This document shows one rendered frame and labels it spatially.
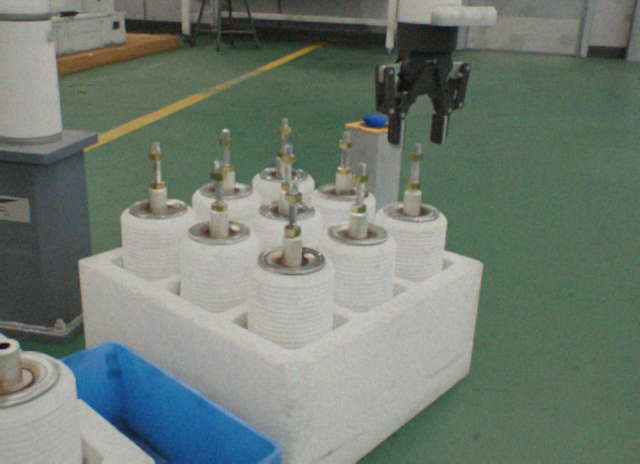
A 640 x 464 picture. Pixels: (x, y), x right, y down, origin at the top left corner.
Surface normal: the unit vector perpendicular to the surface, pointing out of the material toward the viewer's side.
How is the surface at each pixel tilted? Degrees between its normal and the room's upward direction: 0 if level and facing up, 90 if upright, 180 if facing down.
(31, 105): 90
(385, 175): 90
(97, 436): 0
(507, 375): 0
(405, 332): 90
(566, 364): 0
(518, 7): 90
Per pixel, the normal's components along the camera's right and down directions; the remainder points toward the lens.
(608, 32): -0.21, 0.33
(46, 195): 0.54, 0.32
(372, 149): -0.65, 0.24
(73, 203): 0.98, 0.11
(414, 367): 0.76, 0.26
